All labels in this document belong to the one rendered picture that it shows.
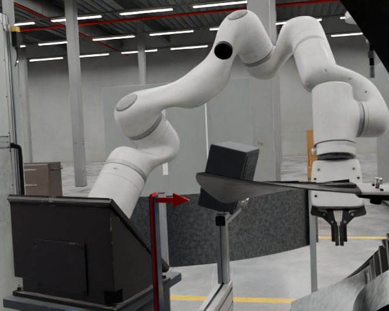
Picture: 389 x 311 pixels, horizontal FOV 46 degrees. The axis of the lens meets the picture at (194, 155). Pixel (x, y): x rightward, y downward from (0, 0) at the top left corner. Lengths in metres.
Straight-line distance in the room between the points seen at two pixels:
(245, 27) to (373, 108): 0.45
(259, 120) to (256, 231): 2.50
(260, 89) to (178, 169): 2.41
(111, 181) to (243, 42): 0.52
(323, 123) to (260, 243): 1.81
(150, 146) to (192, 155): 5.60
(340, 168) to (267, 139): 4.09
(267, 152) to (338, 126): 4.08
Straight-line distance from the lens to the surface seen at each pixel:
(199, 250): 2.58
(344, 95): 0.99
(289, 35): 1.26
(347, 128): 0.96
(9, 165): 2.76
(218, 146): 1.32
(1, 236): 2.72
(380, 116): 1.00
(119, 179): 1.15
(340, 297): 0.72
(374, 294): 0.55
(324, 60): 1.11
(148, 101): 1.24
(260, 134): 5.02
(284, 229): 2.80
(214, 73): 1.29
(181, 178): 6.95
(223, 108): 6.79
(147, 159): 1.21
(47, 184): 7.36
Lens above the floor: 1.29
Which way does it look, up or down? 3 degrees down
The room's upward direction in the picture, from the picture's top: 3 degrees counter-clockwise
